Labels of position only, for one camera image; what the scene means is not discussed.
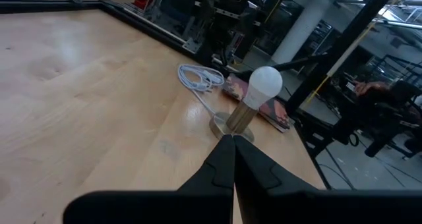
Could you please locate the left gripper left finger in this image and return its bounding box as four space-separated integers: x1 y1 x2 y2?
62 134 237 224

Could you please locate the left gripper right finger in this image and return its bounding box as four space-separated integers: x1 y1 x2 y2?
233 134 422 224

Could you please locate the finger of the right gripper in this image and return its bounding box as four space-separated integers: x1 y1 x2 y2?
230 63 283 80

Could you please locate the white lightbulb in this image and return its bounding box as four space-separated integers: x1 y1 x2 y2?
243 65 284 111

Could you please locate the white round column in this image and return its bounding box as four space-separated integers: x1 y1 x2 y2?
270 0 328 65

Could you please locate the landscape illustrated book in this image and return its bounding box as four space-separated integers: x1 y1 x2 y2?
222 72 296 133

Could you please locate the person's hand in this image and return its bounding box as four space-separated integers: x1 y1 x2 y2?
353 80 392 97

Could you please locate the person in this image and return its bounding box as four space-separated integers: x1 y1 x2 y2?
331 80 422 159

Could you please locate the white lamp cable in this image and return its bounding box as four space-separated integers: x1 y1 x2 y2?
177 63 226 117

